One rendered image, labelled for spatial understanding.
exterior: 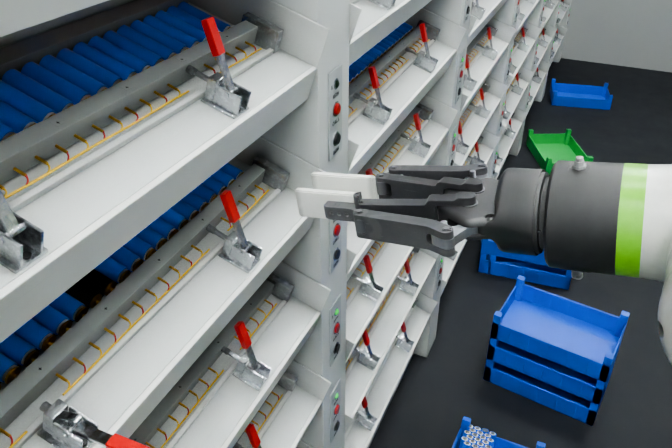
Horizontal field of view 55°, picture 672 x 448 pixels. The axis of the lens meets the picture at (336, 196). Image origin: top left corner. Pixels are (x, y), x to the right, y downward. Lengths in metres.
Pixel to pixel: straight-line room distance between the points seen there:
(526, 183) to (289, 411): 0.64
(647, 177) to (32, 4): 0.45
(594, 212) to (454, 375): 1.42
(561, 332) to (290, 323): 1.08
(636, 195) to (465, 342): 1.52
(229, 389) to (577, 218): 0.50
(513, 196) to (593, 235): 0.07
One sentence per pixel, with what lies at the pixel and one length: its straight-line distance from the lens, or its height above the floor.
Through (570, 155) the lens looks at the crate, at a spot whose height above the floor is 0.00.
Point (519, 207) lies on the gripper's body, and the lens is 0.55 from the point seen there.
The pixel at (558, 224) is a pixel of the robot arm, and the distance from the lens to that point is 0.54.
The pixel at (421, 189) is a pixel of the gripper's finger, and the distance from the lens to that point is 0.62.
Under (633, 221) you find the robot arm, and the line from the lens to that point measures 0.53.
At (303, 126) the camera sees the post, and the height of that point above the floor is 1.03.
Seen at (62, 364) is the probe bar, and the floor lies 0.96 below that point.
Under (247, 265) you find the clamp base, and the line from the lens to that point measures 0.73.
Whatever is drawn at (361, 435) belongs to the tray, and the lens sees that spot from 1.53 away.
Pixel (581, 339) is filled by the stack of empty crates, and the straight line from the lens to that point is 1.88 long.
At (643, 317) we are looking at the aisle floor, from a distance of 2.28.
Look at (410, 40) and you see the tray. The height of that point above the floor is 0.97.
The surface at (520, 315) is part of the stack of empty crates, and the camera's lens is 1.90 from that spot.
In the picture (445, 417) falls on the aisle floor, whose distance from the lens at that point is 1.82.
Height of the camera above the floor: 1.38
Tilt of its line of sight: 31 degrees down
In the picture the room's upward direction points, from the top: straight up
